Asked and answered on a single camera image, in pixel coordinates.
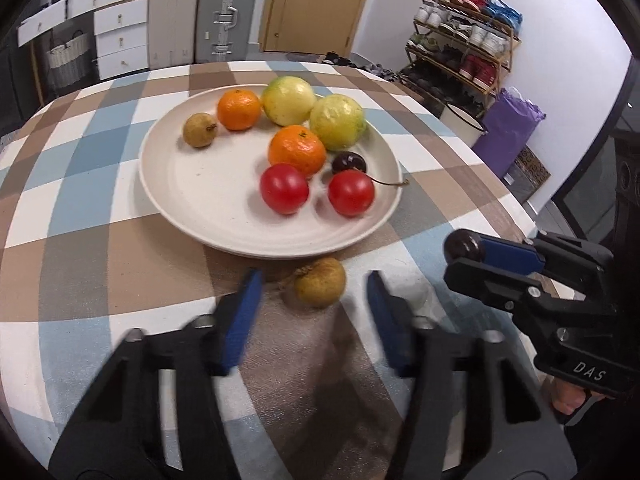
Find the person's right forearm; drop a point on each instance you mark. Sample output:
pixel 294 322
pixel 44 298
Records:
pixel 605 440

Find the dark grey fridge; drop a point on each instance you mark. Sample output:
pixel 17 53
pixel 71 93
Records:
pixel 15 85

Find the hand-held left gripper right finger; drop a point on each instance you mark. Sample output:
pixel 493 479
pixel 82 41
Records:
pixel 387 320

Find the small orange mandarin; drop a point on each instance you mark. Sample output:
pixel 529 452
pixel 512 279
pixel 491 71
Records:
pixel 239 109

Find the red tomato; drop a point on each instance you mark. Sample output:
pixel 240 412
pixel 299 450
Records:
pixel 284 189
pixel 351 194

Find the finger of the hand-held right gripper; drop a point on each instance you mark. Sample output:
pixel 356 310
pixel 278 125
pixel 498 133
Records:
pixel 490 285
pixel 510 255

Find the wooden door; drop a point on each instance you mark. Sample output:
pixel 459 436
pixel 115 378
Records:
pixel 320 5

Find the brown longan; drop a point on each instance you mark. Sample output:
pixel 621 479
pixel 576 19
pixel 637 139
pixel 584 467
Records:
pixel 322 282
pixel 200 130

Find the brown box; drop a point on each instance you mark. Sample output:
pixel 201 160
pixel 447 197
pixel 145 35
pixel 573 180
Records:
pixel 530 172

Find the white bucket dark rim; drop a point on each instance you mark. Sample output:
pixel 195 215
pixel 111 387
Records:
pixel 462 122

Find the mottled green yellow citrus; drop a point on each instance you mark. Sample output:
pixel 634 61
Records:
pixel 337 122

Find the cream round plate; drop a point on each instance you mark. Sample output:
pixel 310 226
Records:
pixel 210 200

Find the purple plastic bag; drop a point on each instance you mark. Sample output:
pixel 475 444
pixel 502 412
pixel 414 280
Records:
pixel 507 130

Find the pile of dark shoes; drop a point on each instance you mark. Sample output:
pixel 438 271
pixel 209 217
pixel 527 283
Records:
pixel 355 62

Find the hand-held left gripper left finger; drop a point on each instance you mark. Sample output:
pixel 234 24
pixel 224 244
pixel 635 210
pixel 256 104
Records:
pixel 242 315

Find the beige suitcase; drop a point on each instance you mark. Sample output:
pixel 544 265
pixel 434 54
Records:
pixel 175 15

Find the dark framed glass door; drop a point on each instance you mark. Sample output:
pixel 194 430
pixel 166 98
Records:
pixel 590 185

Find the silver suitcase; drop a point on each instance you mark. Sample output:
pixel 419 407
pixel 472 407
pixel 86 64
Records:
pixel 225 15

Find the white drawer desk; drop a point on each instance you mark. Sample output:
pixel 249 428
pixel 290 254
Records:
pixel 120 35

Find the rows of assorted shoes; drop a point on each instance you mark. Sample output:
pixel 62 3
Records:
pixel 465 35

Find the dark purple cherry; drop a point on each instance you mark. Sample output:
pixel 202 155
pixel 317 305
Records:
pixel 462 245
pixel 348 161

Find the large orange mandarin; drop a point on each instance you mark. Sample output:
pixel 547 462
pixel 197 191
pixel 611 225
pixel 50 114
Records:
pixel 296 151

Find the wooden shoe rack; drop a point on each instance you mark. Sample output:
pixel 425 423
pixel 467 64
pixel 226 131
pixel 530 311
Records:
pixel 502 62

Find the grey wicker basket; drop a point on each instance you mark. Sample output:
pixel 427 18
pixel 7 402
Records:
pixel 67 62

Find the pale yellow round fruit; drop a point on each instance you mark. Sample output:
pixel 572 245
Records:
pixel 287 100

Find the person's right hand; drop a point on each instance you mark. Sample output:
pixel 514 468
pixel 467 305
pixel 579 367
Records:
pixel 567 397

